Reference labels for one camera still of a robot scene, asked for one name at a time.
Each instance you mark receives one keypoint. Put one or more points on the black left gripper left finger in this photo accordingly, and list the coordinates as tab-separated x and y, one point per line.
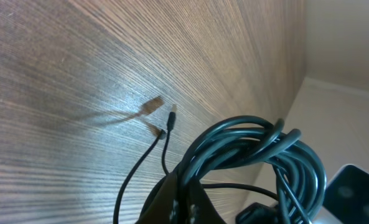
162	204

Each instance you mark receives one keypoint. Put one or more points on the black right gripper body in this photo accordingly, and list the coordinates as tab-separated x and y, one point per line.
303	195

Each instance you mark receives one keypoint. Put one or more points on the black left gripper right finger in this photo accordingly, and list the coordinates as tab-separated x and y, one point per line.
201	209

